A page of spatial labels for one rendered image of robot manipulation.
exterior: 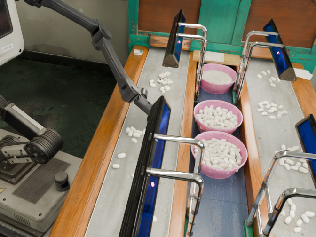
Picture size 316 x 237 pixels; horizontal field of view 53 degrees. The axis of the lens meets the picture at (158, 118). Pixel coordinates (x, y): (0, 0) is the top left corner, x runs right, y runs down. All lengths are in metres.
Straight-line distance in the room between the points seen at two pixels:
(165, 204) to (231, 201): 0.31
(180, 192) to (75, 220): 0.42
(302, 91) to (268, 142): 0.57
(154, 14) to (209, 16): 0.38
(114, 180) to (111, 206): 0.13
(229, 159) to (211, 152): 0.09
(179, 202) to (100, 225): 0.31
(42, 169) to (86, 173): 0.51
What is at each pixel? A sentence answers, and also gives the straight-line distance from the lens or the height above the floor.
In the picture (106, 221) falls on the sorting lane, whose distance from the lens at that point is 1.27.
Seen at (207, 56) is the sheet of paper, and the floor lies 0.78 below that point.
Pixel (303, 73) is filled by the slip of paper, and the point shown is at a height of 0.77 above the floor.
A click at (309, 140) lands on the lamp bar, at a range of 1.23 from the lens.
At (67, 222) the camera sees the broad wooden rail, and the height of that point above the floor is 0.76.
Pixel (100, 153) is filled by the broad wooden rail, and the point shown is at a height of 0.76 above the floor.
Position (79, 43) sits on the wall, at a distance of 3.52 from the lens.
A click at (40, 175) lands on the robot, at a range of 1.82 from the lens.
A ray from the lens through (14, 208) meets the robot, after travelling 1.72.
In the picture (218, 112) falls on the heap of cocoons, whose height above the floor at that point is 0.73.
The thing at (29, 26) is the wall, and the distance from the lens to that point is 3.74.
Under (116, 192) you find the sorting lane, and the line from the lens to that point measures 1.34.
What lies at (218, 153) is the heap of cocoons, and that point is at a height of 0.73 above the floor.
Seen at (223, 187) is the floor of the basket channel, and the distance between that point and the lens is 1.50.
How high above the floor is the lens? 1.79
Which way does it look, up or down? 38 degrees down
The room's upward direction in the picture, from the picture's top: 4 degrees clockwise
